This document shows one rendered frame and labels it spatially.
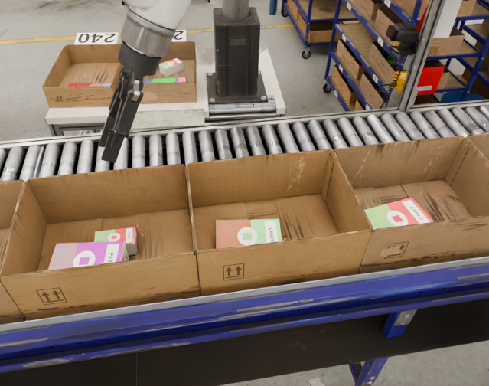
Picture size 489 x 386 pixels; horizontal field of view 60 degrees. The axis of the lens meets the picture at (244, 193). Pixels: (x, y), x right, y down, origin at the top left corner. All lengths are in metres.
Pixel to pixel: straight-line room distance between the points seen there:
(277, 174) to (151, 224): 0.37
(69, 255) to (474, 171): 1.07
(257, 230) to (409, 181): 0.53
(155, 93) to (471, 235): 1.31
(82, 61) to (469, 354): 2.21
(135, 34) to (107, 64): 1.42
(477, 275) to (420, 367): 0.95
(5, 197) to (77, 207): 0.17
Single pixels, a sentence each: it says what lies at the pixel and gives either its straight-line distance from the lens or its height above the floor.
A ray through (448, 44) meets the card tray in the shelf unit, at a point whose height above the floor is 0.80.
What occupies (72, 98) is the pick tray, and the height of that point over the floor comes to 0.80.
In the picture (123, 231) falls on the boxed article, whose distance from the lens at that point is 1.12.
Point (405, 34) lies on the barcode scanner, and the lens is 1.82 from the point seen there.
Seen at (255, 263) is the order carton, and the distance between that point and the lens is 0.95.
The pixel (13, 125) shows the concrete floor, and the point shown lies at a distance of 3.40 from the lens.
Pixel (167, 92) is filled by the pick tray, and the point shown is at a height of 0.81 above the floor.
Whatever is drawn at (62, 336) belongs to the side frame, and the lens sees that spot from 1.02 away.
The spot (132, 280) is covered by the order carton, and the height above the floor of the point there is 0.98.
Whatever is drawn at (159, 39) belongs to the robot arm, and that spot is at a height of 1.42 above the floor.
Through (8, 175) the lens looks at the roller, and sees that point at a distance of 1.70.
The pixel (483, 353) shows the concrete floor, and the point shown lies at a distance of 2.21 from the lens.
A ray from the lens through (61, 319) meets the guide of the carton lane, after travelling 1.03.
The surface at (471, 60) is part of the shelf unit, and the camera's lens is 3.55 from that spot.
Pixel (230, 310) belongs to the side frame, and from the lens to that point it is 0.98.
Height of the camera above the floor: 1.76
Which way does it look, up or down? 44 degrees down
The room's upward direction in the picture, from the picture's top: 1 degrees clockwise
